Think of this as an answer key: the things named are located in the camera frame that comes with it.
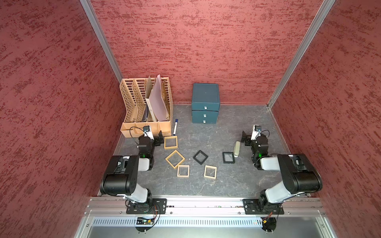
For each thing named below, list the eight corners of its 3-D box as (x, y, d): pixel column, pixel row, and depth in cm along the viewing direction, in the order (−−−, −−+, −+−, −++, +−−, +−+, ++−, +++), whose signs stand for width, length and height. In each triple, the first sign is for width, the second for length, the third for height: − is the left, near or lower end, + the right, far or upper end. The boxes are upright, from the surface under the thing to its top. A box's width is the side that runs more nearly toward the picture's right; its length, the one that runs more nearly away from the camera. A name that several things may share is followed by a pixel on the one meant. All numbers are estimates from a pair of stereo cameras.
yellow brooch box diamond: (165, 159, 92) (164, 158, 91) (175, 150, 97) (175, 149, 95) (174, 169, 88) (174, 168, 87) (185, 159, 93) (185, 158, 91)
